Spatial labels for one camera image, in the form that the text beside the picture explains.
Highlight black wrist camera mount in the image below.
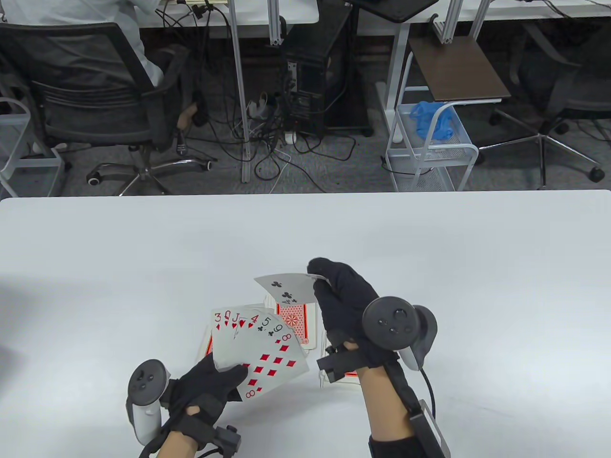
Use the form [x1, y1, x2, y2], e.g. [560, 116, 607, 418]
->
[210, 425, 242, 451]
[316, 344, 366, 383]

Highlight single clubs playing card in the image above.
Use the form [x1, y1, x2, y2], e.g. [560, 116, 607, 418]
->
[254, 272, 330, 306]

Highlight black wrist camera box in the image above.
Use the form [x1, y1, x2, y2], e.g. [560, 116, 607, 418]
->
[408, 400, 452, 458]

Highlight black mesh office chair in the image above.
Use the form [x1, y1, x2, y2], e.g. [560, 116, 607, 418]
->
[0, 21, 218, 196]

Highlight blue plastic bag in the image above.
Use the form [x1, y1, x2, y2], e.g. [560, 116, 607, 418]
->
[411, 101, 456, 142]

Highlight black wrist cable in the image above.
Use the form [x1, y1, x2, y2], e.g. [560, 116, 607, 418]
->
[419, 367, 437, 416]

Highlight white office desk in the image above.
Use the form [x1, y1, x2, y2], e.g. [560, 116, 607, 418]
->
[358, 0, 611, 144]
[138, 0, 319, 28]

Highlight white power strip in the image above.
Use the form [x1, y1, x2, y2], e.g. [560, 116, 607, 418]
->
[246, 93, 270, 120]

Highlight person's right hand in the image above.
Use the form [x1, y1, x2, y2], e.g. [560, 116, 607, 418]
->
[308, 258, 401, 377]

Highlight white metal rack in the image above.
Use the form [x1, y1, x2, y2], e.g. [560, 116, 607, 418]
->
[0, 98, 65, 197]

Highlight black computer tower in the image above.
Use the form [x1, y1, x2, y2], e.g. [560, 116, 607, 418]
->
[282, 5, 374, 139]

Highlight dark grey office chair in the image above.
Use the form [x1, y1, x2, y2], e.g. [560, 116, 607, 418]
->
[477, 21, 611, 189]

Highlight tangle of black cables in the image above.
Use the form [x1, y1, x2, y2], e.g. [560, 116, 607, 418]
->
[158, 0, 356, 194]

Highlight person's left hand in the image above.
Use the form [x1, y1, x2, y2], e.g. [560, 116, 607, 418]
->
[160, 353, 250, 444]

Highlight white wire cart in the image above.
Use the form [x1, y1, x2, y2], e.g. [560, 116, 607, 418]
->
[386, 50, 479, 192]

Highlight long aluminium profile post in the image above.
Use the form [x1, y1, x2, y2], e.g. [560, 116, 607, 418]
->
[227, 0, 252, 184]

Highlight short aluminium profile post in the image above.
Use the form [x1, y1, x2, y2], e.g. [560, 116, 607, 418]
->
[468, 0, 492, 41]
[432, 0, 464, 44]
[267, 0, 283, 47]

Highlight grey and white left controller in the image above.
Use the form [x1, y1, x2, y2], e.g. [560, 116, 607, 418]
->
[126, 359, 172, 444]

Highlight dark grey right controller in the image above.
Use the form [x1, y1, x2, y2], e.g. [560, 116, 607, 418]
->
[362, 296, 438, 372]

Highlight person's right forearm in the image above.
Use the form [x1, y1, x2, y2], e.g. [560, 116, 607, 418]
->
[356, 365, 416, 442]

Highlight person's left forearm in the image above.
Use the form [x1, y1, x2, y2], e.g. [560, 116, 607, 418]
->
[155, 429, 201, 458]

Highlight brown wooden board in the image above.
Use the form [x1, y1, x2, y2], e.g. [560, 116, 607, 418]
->
[408, 36, 511, 103]

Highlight black tray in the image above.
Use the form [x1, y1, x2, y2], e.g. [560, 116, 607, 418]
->
[345, 0, 439, 23]

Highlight person's black sleeve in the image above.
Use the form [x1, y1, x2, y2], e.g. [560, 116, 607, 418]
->
[368, 432, 430, 458]

